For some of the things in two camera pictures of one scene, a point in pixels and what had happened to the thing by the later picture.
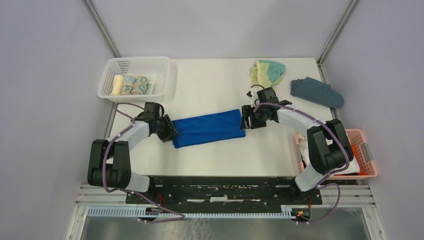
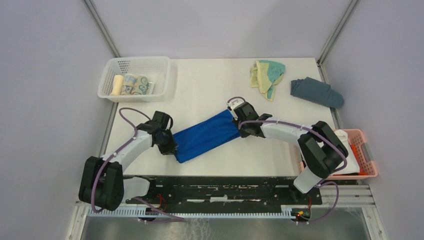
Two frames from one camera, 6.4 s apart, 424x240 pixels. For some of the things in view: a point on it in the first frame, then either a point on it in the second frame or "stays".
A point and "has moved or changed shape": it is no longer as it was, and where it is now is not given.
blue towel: [209, 128] has moved or changed shape
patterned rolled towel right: [142, 86] stays
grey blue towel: [313, 90] stays
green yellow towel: [266, 73] stays
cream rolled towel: [118, 83] stays
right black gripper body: [258, 119] → [244, 131]
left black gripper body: [165, 128] → [167, 144]
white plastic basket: [135, 79] stays
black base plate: [225, 190] stays
